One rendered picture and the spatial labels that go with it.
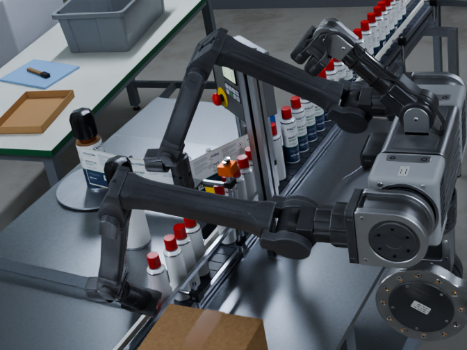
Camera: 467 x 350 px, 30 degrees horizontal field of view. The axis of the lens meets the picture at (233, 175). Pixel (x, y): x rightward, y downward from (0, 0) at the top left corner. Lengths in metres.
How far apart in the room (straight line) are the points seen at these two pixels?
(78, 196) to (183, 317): 1.11
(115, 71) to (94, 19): 0.32
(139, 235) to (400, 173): 1.22
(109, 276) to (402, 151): 0.77
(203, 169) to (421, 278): 1.08
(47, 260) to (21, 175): 2.48
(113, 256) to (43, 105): 2.08
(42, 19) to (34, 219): 2.76
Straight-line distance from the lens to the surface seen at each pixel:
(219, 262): 2.57
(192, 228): 2.44
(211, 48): 2.02
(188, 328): 1.99
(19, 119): 3.95
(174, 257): 2.37
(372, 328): 3.27
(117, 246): 1.94
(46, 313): 2.65
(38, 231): 2.94
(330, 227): 1.61
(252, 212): 1.68
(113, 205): 1.75
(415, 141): 1.74
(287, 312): 2.43
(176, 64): 6.19
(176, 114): 2.26
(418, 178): 1.63
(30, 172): 5.23
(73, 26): 4.45
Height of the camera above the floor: 2.39
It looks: 30 degrees down
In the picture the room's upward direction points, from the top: 10 degrees counter-clockwise
